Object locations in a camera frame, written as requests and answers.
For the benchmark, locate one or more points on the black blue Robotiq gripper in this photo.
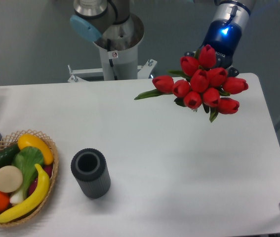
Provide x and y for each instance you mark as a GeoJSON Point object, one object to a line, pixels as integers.
{"type": "Point", "coordinates": [224, 39]}

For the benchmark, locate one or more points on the red tulip bouquet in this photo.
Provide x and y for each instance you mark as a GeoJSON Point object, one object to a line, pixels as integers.
{"type": "Point", "coordinates": [201, 85]}

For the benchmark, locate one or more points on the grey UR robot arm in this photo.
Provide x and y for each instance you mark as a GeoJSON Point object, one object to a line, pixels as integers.
{"type": "Point", "coordinates": [103, 13]}

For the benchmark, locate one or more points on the dark grey ribbed vase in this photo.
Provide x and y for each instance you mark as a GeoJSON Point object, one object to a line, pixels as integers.
{"type": "Point", "coordinates": [89, 167]}

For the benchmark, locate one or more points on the purple red vegetable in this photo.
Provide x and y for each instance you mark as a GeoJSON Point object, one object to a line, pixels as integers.
{"type": "Point", "coordinates": [48, 169]}

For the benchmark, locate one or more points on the green bok choy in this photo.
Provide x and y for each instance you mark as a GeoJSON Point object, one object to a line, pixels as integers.
{"type": "Point", "coordinates": [25, 161]}

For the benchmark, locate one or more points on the woven wicker basket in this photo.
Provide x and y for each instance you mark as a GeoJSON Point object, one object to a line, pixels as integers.
{"type": "Point", "coordinates": [11, 139]}

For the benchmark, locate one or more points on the green cucumber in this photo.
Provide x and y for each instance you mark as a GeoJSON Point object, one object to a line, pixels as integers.
{"type": "Point", "coordinates": [7, 155]}

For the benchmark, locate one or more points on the beige round slice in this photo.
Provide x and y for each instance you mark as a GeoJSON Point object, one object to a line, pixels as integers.
{"type": "Point", "coordinates": [11, 179]}

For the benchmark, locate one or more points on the yellow banana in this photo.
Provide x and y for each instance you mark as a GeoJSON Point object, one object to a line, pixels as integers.
{"type": "Point", "coordinates": [31, 202]}

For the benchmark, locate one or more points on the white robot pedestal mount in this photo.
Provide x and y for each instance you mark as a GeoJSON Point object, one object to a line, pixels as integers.
{"type": "Point", "coordinates": [118, 49]}

